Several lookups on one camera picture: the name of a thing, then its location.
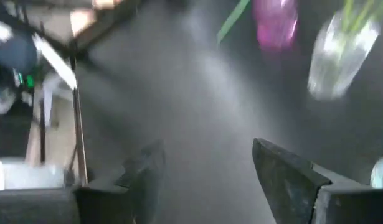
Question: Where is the tall clear crystal vase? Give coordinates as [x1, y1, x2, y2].
[307, 7, 381, 101]

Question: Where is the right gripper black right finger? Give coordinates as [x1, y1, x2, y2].
[252, 138, 383, 224]

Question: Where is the black frame post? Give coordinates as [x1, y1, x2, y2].
[69, 46, 88, 187]

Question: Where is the white flat bar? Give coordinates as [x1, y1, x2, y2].
[32, 32, 78, 90]

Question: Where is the pink ribbed glass vase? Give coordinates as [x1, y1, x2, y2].
[252, 0, 300, 52]

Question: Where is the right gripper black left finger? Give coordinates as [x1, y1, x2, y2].
[74, 139, 166, 224]

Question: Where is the short clear ribbed glass vase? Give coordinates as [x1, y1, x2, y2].
[370, 155, 383, 190]

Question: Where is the dark purple artificial tulip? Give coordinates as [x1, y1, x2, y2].
[216, 0, 251, 44]

